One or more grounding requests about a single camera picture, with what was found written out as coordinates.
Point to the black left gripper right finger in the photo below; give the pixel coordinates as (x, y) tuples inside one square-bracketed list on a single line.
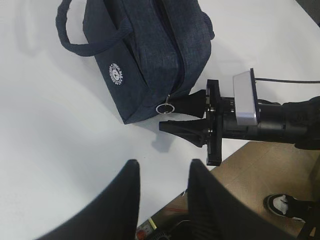
[(215, 214)]

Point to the black and white shoe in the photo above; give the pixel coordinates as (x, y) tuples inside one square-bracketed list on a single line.
[(285, 205)]

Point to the red and black floor device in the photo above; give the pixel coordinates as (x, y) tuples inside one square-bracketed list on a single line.
[(172, 228)]

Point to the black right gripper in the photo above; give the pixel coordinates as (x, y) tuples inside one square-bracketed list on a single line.
[(220, 121)]

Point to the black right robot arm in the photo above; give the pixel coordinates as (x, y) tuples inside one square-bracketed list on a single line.
[(296, 123)]

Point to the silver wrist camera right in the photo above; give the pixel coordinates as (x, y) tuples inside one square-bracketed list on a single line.
[(245, 98)]

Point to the dark blue lunch bag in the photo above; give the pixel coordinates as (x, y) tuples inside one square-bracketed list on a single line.
[(148, 51)]

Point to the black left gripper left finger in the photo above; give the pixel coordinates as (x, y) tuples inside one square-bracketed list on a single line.
[(112, 215)]

